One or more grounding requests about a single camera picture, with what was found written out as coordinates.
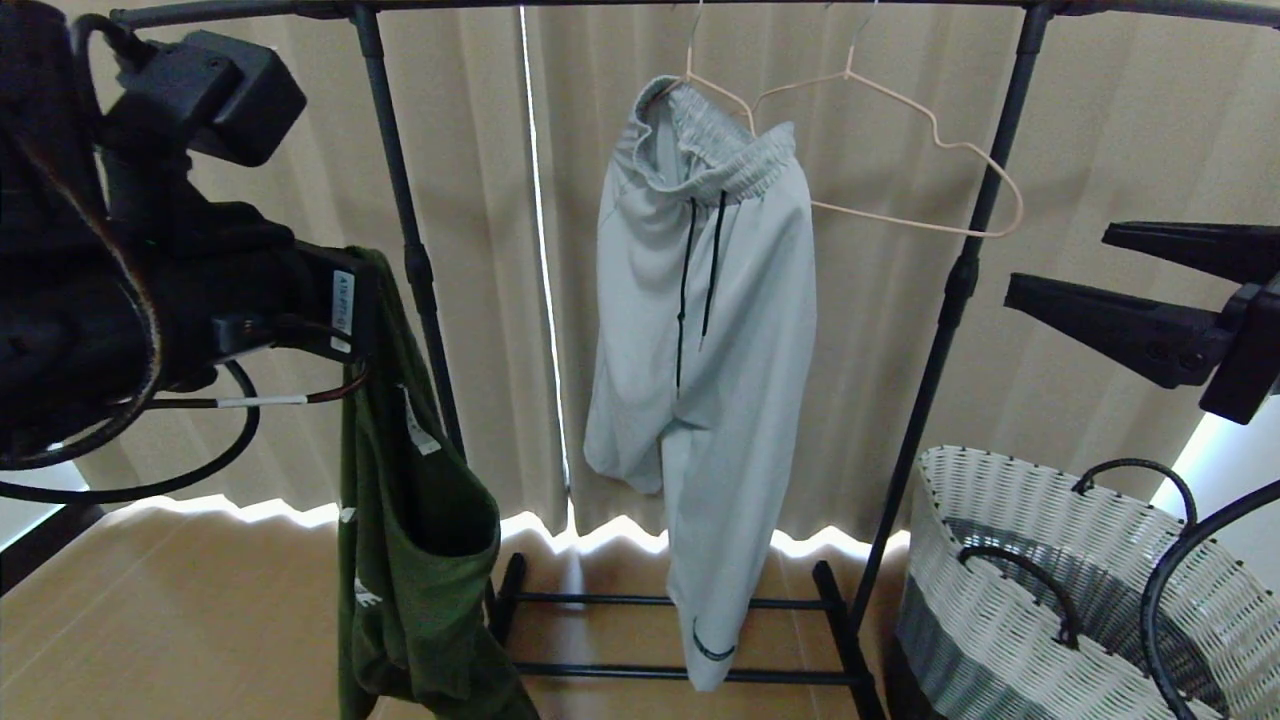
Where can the black clothes rack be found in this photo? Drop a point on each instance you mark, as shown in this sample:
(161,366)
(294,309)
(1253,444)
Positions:
(415,270)

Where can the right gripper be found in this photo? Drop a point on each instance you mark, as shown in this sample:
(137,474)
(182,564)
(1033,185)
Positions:
(1250,350)

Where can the pink clothes hanger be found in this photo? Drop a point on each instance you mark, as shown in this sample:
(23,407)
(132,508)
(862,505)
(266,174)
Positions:
(720,92)
(900,218)

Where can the white laundry basket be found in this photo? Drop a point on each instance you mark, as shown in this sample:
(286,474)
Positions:
(1000,640)

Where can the pale grey shorts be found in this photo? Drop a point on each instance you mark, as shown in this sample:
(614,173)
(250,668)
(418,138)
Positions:
(730,400)

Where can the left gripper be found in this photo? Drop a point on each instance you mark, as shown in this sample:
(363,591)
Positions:
(250,300)

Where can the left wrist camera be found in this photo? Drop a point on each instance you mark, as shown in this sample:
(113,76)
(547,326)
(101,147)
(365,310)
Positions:
(220,95)

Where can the green garment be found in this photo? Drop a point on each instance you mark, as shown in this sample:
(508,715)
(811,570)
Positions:
(420,560)

